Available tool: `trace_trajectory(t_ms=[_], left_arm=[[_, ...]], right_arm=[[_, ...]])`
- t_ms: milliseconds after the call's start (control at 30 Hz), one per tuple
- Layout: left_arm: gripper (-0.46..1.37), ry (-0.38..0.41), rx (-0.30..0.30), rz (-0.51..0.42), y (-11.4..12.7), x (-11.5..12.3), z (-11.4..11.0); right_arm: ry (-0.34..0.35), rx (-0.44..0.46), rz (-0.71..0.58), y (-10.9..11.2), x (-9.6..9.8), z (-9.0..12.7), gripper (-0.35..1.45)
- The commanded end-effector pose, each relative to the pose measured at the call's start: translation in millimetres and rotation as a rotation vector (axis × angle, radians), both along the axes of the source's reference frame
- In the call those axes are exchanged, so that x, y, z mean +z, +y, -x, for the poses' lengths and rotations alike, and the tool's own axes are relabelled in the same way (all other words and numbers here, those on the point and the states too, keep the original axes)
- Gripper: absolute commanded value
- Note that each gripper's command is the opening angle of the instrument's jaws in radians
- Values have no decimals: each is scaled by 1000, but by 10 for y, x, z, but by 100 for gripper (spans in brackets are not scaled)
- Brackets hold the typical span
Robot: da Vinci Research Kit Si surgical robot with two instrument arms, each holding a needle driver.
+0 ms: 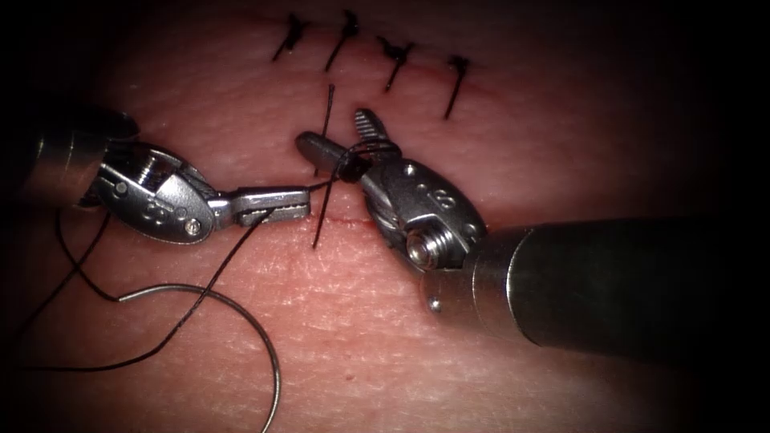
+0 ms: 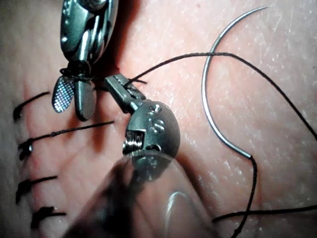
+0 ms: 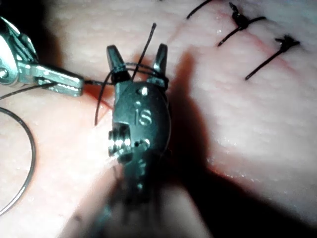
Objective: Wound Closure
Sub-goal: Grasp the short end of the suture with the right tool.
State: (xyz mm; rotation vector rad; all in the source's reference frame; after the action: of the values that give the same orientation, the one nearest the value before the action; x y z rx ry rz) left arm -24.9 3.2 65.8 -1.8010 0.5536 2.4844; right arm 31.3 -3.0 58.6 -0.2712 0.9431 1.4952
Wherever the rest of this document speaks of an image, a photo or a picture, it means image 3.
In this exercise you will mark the left arm needle driver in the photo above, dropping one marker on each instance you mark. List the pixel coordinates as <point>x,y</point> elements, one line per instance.
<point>11,54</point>

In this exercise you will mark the right arm needle driver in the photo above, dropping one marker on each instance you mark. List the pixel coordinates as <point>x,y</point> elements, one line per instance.
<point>141,116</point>

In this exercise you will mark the right arm needle driver jaw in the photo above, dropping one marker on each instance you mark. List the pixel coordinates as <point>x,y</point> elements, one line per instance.
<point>116,62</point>
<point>160,62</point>

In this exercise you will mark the left arm needle driver jaw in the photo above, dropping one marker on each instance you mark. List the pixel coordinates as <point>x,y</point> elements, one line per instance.
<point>70,90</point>
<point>49,72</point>

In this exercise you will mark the black thread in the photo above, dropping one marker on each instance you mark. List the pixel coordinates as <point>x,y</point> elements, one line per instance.
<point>146,45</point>

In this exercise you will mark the dark right arm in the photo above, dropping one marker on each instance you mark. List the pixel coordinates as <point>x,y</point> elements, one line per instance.
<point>171,218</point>

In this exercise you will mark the curved steel needle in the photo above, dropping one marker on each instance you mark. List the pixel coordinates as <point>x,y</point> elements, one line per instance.
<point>32,153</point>

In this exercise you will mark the black stitching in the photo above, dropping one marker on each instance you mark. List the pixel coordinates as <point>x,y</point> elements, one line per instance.
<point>239,23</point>

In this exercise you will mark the tissue pad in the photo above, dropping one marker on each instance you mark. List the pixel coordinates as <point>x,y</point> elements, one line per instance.
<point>237,124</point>

